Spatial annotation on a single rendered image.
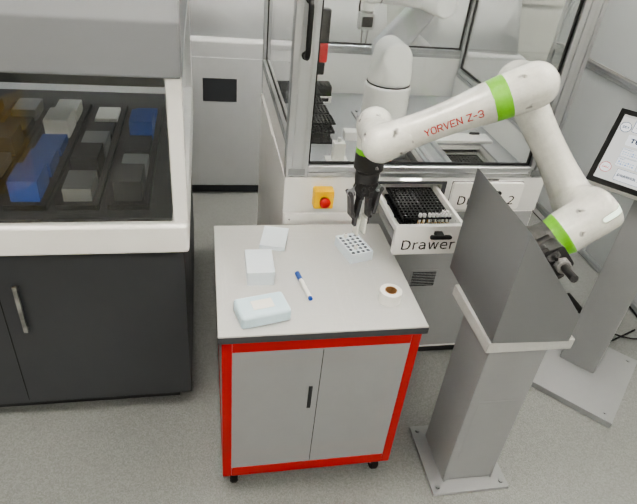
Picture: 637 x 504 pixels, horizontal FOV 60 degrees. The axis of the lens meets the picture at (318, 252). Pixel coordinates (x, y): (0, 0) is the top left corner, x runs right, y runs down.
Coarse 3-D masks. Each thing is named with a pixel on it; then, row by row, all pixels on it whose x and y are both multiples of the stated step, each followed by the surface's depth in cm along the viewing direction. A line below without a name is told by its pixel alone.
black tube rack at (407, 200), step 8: (392, 192) 204; (400, 192) 204; (408, 192) 205; (416, 192) 205; (424, 192) 206; (432, 192) 207; (392, 200) 200; (400, 200) 199; (408, 200) 200; (416, 200) 200; (424, 200) 201; (432, 200) 202; (392, 208) 200; (400, 208) 195; (408, 208) 195; (416, 208) 196; (424, 208) 196; (432, 208) 197; (440, 208) 197; (400, 216) 195
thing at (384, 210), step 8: (384, 184) 210; (392, 184) 210; (400, 184) 211; (408, 184) 212; (416, 184) 212; (424, 184) 213; (432, 184) 214; (384, 192) 212; (440, 192) 208; (384, 200) 199; (440, 200) 208; (384, 208) 197; (448, 208) 201; (384, 216) 196; (392, 216) 190; (456, 216) 195; (384, 224) 196; (392, 224) 188; (392, 232) 188
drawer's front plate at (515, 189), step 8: (456, 184) 208; (464, 184) 209; (472, 184) 209; (496, 184) 211; (504, 184) 212; (512, 184) 212; (520, 184) 213; (456, 192) 210; (464, 192) 211; (504, 192) 214; (512, 192) 215; (520, 192) 215; (456, 200) 212; (512, 200) 217; (456, 208) 214; (464, 208) 215; (512, 208) 219
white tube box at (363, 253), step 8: (336, 240) 195; (344, 240) 194; (352, 240) 194; (360, 240) 195; (344, 248) 190; (352, 248) 190; (360, 248) 191; (368, 248) 191; (344, 256) 191; (352, 256) 186; (360, 256) 188; (368, 256) 190
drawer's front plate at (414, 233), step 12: (396, 228) 179; (408, 228) 179; (420, 228) 180; (432, 228) 181; (444, 228) 182; (456, 228) 183; (396, 240) 181; (408, 240) 182; (420, 240) 183; (432, 240) 184; (444, 240) 185; (456, 240) 186; (396, 252) 184; (408, 252) 185; (420, 252) 186; (432, 252) 187; (444, 252) 188
